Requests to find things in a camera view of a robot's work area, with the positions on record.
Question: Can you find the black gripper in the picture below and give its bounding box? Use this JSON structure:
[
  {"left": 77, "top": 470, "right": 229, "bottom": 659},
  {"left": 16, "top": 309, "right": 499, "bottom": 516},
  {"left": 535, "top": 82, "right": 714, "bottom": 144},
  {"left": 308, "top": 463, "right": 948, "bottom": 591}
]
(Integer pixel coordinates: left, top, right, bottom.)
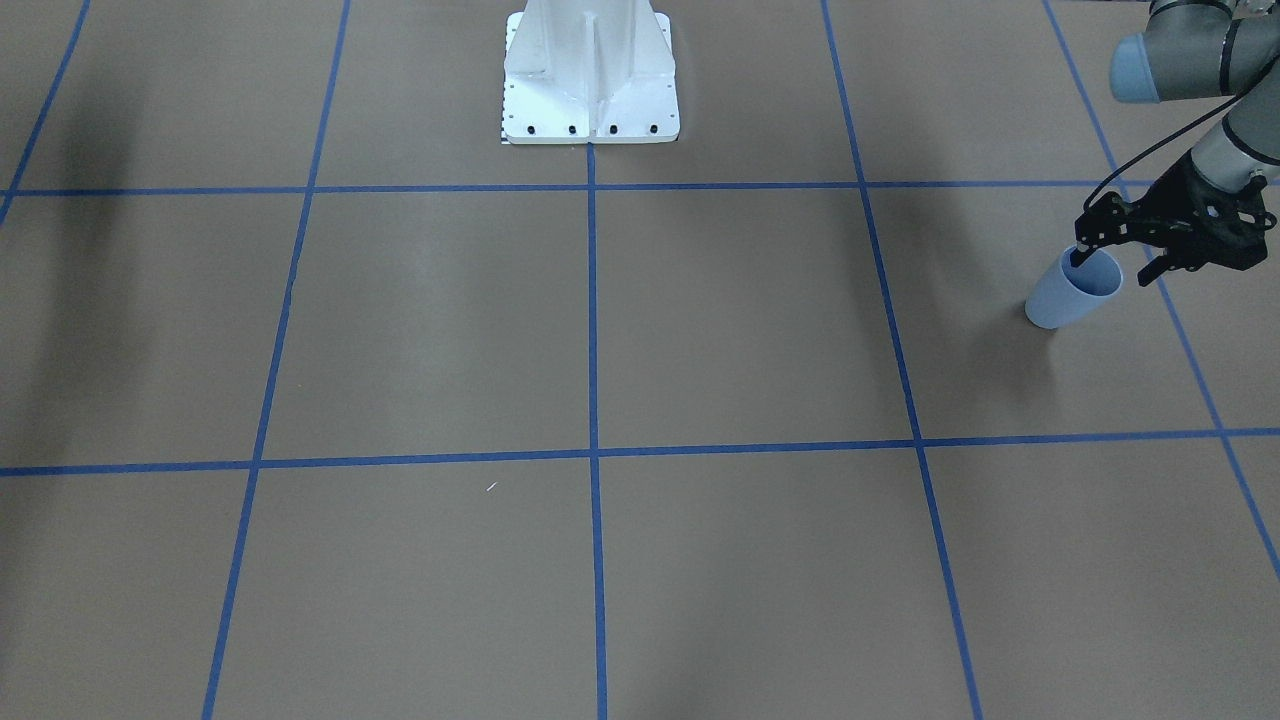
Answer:
[{"left": 1070, "top": 151, "right": 1277, "bottom": 287}]

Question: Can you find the light blue plastic cup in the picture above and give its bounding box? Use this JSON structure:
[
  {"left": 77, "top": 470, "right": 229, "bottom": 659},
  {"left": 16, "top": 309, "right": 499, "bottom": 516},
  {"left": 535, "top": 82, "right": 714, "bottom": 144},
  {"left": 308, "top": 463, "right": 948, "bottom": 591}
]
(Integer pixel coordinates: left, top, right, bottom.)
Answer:
[{"left": 1024, "top": 247, "right": 1124, "bottom": 331}]

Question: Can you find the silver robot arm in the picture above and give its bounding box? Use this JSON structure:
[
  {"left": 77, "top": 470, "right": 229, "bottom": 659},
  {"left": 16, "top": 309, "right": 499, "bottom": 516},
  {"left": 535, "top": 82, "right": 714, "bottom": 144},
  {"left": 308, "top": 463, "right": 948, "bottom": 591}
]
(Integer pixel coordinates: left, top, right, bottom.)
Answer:
[{"left": 1068, "top": 1, "right": 1279, "bottom": 286}]

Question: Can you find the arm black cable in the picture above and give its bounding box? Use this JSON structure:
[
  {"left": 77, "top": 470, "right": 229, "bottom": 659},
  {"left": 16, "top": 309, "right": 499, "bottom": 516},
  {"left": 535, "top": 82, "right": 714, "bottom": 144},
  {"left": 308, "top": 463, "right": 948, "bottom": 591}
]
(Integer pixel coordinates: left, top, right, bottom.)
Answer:
[{"left": 1083, "top": 60, "right": 1280, "bottom": 217}]

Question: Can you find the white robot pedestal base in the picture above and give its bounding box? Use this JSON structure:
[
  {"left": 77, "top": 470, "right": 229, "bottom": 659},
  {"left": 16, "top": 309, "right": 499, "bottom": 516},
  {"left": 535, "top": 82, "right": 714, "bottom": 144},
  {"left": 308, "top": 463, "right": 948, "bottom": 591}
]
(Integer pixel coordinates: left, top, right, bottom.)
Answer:
[{"left": 500, "top": 1, "right": 681, "bottom": 145}]

